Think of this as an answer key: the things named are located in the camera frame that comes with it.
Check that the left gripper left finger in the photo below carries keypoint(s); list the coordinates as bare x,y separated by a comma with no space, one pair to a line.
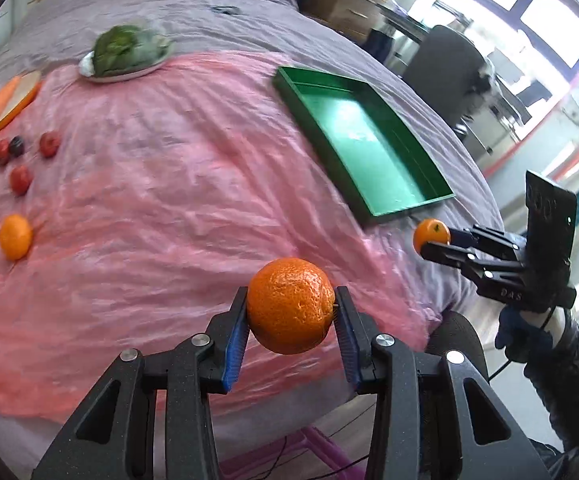
228,333

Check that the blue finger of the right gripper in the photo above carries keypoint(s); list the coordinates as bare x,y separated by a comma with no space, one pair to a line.
485,239
464,259

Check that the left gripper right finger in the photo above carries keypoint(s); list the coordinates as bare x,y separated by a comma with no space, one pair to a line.
355,331

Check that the mandarin orange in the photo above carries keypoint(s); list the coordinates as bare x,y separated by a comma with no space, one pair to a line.
290,306
16,236
430,231

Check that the red apple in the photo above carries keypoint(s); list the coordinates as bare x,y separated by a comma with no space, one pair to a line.
49,144
4,152
20,180

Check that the dark plum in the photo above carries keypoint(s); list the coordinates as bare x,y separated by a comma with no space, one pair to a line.
17,147

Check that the right black sleeved forearm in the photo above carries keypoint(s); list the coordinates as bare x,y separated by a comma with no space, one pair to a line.
555,376

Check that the right blue gloved hand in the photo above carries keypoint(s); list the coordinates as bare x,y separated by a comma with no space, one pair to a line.
526,336

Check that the green rectangular tray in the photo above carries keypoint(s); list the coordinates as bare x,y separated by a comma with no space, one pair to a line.
368,152

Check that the pink plastic sheet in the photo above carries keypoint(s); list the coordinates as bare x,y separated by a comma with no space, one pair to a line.
167,195

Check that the grey office chair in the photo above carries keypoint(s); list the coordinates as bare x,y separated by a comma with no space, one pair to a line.
451,76

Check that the glass desk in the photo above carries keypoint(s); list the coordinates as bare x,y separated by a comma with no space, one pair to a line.
397,22

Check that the navy tote bag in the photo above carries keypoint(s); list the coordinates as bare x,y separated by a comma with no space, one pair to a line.
378,45

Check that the wooden drawer cabinet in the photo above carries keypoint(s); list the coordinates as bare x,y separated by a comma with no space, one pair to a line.
353,19

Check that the white patterned plate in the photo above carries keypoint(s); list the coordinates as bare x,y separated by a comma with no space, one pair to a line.
125,72

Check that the green leafy bok choy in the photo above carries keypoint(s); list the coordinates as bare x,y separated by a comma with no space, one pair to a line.
126,43

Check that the orange oval dish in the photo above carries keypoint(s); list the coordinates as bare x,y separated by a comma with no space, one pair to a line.
24,94

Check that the purple bed cover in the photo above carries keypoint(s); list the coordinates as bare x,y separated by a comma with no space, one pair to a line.
60,32

